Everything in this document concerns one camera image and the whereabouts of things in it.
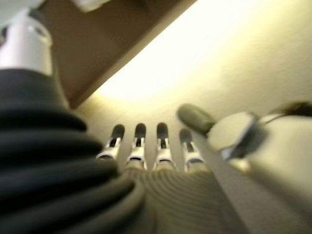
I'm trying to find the olive left robot foot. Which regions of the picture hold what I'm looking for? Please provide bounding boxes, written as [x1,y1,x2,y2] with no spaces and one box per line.
[177,103,217,134]

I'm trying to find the brown upholstered bed frame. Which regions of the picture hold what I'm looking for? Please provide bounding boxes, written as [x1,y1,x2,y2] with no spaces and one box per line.
[39,0,198,109]

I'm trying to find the white bed sheet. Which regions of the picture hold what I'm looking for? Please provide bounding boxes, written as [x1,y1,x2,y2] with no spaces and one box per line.
[73,0,112,12]

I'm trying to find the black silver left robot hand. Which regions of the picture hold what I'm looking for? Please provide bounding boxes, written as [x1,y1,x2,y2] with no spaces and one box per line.
[0,7,247,234]

